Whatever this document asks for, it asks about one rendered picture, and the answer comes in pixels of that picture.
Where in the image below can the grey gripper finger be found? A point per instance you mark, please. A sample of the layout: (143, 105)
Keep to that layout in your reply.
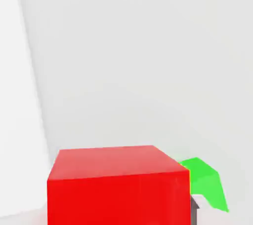
(195, 215)

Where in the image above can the small red cube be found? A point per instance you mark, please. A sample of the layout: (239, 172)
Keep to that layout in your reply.
(118, 195)

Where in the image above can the small green cube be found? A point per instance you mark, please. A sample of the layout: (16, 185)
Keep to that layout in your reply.
(205, 181)

